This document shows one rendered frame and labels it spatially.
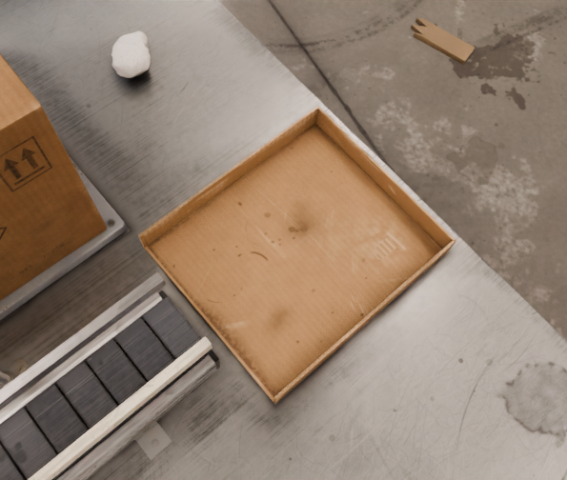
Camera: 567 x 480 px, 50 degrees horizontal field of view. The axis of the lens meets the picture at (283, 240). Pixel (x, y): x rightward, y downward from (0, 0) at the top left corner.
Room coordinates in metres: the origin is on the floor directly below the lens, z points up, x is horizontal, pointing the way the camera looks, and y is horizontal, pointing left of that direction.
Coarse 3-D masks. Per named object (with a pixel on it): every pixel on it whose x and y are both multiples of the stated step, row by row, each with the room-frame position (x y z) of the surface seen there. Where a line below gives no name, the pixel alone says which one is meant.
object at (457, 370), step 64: (0, 0) 0.63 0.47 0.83; (64, 0) 0.64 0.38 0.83; (128, 0) 0.66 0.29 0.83; (192, 0) 0.68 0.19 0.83; (64, 64) 0.53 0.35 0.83; (192, 64) 0.56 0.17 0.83; (256, 64) 0.58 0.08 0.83; (64, 128) 0.42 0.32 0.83; (128, 128) 0.44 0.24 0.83; (192, 128) 0.45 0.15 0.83; (256, 128) 0.47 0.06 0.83; (128, 192) 0.34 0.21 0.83; (192, 192) 0.35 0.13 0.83; (128, 256) 0.25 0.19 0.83; (448, 256) 0.31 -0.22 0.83; (0, 320) 0.15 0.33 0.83; (64, 320) 0.16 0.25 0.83; (192, 320) 0.18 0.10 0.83; (384, 320) 0.21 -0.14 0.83; (448, 320) 0.23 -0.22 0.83; (512, 320) 0.24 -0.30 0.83; (256, 384) 0.11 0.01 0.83; (320, 384) 0.13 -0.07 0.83; (384, 384) 0.14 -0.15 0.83; (448, 384) 0.15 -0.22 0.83; (512, 384) 0.16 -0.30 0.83; (128, 448) 0.02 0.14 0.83; (192, 448) 0.03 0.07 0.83; (256, 448) 0.04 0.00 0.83; (320, 448) 0.05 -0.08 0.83; (384, 448) 0.06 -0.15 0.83; (448, 448) 0.07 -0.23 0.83; (512, 448) 0.08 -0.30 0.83
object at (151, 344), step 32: (160, 320) 0.16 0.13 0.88; (96, 352) 0.12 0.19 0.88; (128, 352) 0.12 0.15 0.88; (160, 352) 0.13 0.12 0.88; (64, 384) 0.08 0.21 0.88; (96, 384) 0.08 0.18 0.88; (128, 384) 0.09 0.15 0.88; (32, 416) 0.04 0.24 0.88; (64, 416) 0.04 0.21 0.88; (96, 416) 0.05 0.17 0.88; (0, 448) 0.00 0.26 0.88; (32, 448) 0.01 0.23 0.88; (64, 448) 0.01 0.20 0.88
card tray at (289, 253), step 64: (320, 128) 0.48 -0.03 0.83; (256, 192) 0.36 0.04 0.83; (320, 192) 0.38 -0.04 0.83; (384, 192) 0.39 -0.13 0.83; (192, 256) 0.26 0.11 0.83; (256, 256) 0.27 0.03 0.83; (320, 256) 0.29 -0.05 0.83; (384, 256) 0.30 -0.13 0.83; (256, 320) 0.19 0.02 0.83; (320, 320) 0.20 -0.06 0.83
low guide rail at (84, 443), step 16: (192, 352) 0.12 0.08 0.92; (176, 368) 0.11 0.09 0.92; (160, 384) 0.09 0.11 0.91; (128, 400) 0.07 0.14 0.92; (144, 400) 0.07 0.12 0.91; (112, 416) 0.05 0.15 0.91; (128, 416) 0.05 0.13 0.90; (96, 432) 0.03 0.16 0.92; (80, 448) 0.01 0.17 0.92; (48, 464) 0.00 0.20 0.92; (64, 464) 0.00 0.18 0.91
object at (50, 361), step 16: (144, 288) 0.17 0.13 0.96; (128, 304) 0.16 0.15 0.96; (96, 320) 0.13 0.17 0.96; (112, 320) 0.14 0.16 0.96; (80, 336) 0.12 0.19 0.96; (64, 352) 0.10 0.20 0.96; (32, 368) 0.08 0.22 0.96; (48, 368) 0.08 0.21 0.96; (16, 384) 0.06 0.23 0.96; (32, 384) 0.07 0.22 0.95; (0, 400) 0.05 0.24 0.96
